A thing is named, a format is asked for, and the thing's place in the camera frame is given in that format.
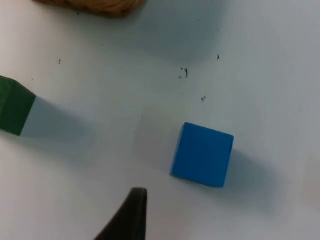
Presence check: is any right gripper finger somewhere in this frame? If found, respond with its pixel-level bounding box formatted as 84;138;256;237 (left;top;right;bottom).
93;187;148;240

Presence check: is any blue cube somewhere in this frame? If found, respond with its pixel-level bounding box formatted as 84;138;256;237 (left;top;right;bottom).
169;121;235;188

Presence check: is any brown wicker basket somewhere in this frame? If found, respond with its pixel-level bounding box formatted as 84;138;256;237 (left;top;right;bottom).
32;0;148;18

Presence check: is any green block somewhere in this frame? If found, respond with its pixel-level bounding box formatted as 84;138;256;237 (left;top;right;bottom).
0;75;37;137

